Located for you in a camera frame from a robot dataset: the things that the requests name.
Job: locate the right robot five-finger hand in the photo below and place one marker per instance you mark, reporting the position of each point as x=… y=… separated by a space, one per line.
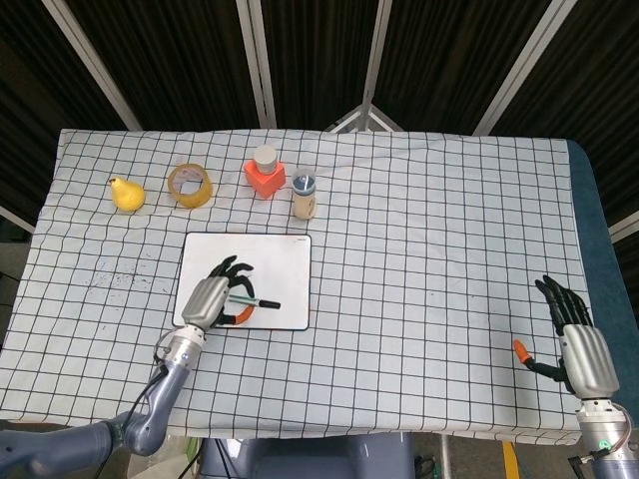
x=589 y=359

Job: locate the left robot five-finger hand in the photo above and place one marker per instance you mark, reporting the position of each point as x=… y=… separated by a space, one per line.
x=204 y=302

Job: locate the green marker with black cap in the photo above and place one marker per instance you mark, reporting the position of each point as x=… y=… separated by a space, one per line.
x=267 y=303

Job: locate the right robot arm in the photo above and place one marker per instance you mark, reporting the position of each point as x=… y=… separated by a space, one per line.
x=604 y=429

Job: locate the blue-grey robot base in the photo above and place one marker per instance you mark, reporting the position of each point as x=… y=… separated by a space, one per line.
x=309 y=456

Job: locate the white board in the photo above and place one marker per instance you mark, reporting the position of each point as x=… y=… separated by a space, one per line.
x=284 y=269

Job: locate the clear brown tape roll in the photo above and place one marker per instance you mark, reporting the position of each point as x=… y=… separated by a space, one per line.
x=199 y=197

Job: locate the yellow pear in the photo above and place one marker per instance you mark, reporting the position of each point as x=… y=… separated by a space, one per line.
x=129 y=197

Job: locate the orange cube block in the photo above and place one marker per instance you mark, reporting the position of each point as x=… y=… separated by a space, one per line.
x=264 y=183

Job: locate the beige sauce bottle blue cap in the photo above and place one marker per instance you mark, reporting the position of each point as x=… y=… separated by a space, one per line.
x=304 y=202

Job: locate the white black checked tablecloth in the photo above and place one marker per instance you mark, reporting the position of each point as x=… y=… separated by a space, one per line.
x=424 y=249

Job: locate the dark folding screen white frames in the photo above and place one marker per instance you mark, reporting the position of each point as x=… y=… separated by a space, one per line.
x=175 y=60

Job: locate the metal screen foot bracket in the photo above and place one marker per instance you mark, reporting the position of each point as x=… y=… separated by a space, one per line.
x=367 y=117

